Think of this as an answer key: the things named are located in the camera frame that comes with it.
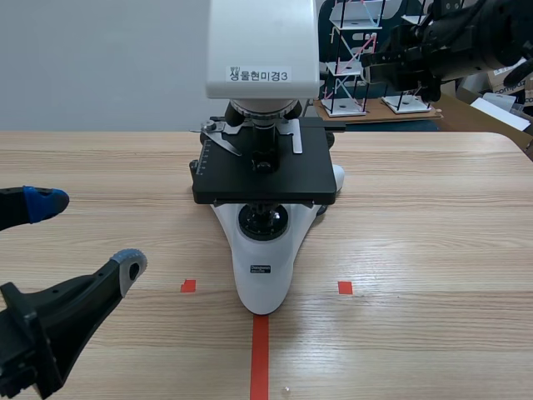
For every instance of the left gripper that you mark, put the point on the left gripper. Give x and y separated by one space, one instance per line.
14 354

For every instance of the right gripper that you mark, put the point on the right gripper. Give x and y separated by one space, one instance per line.
412 58

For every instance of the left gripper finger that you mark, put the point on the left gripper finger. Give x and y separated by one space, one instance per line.
25 206

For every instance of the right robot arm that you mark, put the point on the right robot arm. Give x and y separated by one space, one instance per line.
479 41

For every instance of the low white rod tower model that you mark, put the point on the low white rod tower model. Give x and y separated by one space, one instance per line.
406 105

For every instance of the tall white rod tower model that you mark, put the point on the tall white rod tower model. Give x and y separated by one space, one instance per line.
345 66

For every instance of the flat brown cardboard sheet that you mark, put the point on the flat brown cardboard sheet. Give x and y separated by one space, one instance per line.
375 116

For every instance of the printed brown cardboard box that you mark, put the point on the printed brown cardboard box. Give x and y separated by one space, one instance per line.
510 89

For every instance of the white and black microscope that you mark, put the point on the white and black microscope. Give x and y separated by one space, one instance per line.
266 266

